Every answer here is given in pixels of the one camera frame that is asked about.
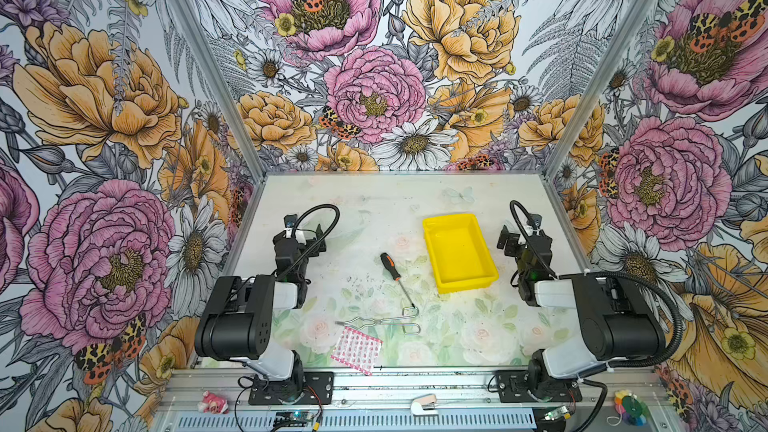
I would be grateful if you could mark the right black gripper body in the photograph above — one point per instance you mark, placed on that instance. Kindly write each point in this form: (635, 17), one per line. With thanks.
(516, 246)

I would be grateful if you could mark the yellow plastic bin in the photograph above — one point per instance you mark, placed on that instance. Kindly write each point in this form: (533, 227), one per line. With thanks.
(458, 254)

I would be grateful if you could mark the pink small toy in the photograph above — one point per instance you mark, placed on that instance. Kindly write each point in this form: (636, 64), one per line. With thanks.
(213, 404)

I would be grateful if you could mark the orange black handled screwdriver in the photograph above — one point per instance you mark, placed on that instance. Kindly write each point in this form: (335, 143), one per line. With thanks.
(389, 265)

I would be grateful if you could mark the right green circuit board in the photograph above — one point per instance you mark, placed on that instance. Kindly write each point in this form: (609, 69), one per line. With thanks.
(559, 413)

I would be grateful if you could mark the white pink stapler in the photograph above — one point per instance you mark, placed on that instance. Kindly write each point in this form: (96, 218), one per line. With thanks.
(424, 406)

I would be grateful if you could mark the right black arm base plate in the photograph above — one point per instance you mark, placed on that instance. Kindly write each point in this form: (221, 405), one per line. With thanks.
(515, 386)

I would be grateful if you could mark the green circuit board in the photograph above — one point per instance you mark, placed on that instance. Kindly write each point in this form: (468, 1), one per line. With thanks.
(296, 418)
(559, 413)

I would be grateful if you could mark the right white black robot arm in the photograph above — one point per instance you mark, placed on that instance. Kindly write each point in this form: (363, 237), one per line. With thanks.
(615, 326)

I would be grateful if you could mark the pink white patterned cloth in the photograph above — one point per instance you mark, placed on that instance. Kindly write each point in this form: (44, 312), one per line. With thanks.
(357, 350)

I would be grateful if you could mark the left green circuit board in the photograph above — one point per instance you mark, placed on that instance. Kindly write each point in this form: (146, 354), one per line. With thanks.
(296, 418)

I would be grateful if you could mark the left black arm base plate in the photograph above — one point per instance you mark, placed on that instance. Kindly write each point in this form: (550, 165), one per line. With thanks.
(309, 388)

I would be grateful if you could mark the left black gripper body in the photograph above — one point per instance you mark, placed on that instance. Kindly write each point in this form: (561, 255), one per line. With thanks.
(288, 239)

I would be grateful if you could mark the colourful round disc stack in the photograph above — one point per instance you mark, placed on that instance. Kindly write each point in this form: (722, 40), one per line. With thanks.
(630, 409)

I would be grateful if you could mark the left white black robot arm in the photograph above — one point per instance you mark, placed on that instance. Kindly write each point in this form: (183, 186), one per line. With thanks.
(236, 324)

